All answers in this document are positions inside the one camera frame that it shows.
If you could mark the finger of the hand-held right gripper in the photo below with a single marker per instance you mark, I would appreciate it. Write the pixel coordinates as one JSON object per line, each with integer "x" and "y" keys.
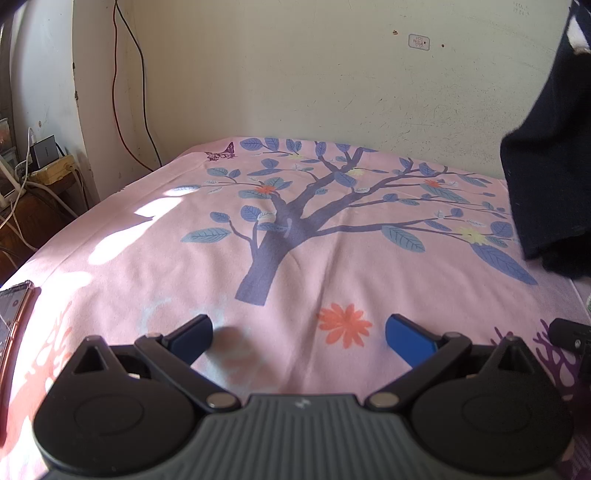
{"x": 572, "y": 334}

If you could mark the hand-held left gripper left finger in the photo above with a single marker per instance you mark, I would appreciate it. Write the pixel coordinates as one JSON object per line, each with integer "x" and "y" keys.
{"x": 196, "y": 339}

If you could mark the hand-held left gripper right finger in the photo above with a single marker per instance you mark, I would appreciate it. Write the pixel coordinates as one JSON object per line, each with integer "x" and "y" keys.
{"x": 406, "y": 339}

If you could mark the green and navy knit sweater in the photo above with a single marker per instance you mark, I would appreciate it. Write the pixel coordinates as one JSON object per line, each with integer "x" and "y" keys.
{"x": 549, "y": 161}

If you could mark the pink tree print bed sheet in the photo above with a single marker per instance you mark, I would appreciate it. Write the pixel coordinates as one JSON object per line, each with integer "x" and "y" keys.
{"x": 323, "y": 277}

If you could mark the smartphone in clear case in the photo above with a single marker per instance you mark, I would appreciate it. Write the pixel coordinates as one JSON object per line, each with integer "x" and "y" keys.
{"x": 9, "y": 318}

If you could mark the wooden cabinet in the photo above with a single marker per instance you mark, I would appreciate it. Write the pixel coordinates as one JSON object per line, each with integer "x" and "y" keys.
{"x": 41, "y": 230}

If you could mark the yellowed power strip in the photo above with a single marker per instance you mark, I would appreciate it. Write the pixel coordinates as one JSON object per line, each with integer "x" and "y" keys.
{"x": 55, "y": 168}

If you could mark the black charger box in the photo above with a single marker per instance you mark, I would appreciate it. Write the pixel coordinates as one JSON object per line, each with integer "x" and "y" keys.
{"x": 45, "y": 150}

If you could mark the white wall sticker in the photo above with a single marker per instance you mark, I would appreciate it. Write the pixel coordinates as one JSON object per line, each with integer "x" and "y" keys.
{"x": 419, "y": 41}

